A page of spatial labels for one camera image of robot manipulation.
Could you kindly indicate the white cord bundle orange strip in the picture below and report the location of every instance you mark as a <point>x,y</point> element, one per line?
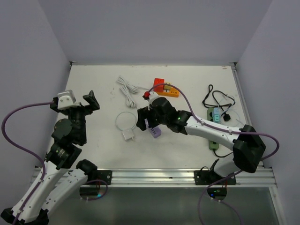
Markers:
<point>128,87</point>

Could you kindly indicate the purple power strip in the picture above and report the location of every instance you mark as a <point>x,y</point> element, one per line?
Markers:
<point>155,131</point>

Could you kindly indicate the green power strip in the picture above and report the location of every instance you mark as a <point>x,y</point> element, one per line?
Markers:
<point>212,145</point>

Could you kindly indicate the light blue charger plug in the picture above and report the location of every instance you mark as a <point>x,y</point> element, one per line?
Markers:
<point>216,115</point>

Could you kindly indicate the orange power strip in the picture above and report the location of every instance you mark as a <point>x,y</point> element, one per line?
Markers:
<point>167,91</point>

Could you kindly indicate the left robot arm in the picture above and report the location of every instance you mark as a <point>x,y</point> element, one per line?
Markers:
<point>57,181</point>

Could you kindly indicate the black round plug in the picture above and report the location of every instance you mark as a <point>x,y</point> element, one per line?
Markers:
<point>226,117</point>

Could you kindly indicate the aluminium front rail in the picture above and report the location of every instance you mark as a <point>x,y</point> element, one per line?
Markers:
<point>262,178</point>

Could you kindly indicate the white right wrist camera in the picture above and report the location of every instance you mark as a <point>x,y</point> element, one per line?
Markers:
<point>150,96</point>

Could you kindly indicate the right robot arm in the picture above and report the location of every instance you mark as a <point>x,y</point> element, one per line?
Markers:
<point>247,147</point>

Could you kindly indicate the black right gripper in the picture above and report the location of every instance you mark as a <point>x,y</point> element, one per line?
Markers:
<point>143,114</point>

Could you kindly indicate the yellow plug adapter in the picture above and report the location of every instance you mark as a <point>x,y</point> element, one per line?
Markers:
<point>167,84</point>

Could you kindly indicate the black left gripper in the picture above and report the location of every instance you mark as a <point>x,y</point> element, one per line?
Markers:
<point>90,99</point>

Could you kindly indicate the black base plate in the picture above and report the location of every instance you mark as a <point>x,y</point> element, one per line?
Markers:
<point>100,177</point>
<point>205,177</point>

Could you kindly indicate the white charger plug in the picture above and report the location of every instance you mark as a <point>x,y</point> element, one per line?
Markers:
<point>128,134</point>

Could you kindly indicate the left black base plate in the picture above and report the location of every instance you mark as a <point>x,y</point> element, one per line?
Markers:
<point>100,177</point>

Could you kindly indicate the red cube socket adapter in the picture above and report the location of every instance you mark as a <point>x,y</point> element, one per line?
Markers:
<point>158,84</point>

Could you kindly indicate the white cord bundle purple strip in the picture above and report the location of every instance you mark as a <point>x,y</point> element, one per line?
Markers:
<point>129,99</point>

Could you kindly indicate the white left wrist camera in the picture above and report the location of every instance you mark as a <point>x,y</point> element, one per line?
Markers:
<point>66,100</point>

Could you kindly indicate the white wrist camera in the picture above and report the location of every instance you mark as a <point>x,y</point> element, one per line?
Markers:
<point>150,96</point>
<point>66,100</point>

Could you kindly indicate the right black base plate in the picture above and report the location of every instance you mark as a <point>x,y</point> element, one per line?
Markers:
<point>205,177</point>

